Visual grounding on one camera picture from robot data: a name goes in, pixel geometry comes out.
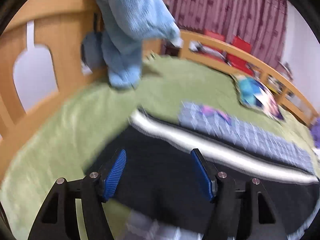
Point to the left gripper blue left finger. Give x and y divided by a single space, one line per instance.
110 175

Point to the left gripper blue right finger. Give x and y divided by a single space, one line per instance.
205 176

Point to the black pants with white stripe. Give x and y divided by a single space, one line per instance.
257 198

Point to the green bed blanket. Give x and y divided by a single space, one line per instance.
70 139

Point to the grey grid star blanket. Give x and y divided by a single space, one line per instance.
217 123

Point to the colourful geometric pillow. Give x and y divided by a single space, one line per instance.
255 95

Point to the purple plush toy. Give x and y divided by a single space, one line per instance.
315 132

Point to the light blue plush toy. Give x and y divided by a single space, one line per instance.
127 23

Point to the maroon patterned curtain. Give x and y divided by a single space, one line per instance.
261 23

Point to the wooden bed frame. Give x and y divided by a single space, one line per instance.
61 26

